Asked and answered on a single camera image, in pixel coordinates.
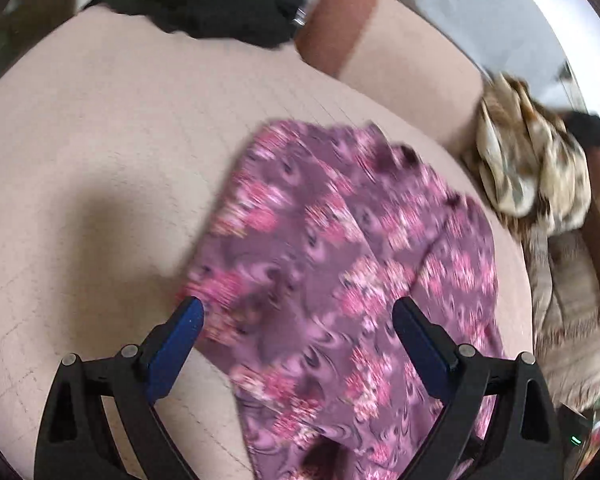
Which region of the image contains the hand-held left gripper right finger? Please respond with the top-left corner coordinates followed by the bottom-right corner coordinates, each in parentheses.
top-left (391, 296), bottom-right (566, 480)

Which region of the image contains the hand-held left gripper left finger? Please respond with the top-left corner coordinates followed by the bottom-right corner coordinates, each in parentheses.
top-left (32, 296), bottom-right (206, 480)

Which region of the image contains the purple floral cloth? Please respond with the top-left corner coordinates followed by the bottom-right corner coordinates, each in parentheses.
top-left (172, 119), bottom-right (506, 480)

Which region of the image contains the black clothes pile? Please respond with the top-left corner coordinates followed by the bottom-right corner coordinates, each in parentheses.
top-left (80, 0), bottom-right (313, 51)

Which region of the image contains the striped floral pillow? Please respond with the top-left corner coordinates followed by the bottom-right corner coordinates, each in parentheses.
top-left (522, 225), bottom-right (600, 411)

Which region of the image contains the pink quilted bed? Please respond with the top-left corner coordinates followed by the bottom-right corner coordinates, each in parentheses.
top-left (0, 7), bottom-right (536, 480)

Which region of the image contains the cream floral blanket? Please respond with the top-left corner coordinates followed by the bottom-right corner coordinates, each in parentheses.
top-left (462, 72), bottom-right (593, 236)

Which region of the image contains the black garment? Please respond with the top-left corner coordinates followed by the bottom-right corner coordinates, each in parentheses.
top-left (565, 112), bottom-right (600, 161)

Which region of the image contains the pink bolster with brown end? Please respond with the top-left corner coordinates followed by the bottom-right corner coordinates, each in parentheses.
top-left (295, 0), bottom-right (486, 146)

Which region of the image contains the grey pillow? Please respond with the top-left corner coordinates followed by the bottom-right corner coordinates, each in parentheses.
top-left (380, 0), bottom-right (571, 91)

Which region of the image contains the wooden door with glass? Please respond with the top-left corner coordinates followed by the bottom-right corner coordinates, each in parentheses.
top-left (0, 0), bottom-right (86, 91)

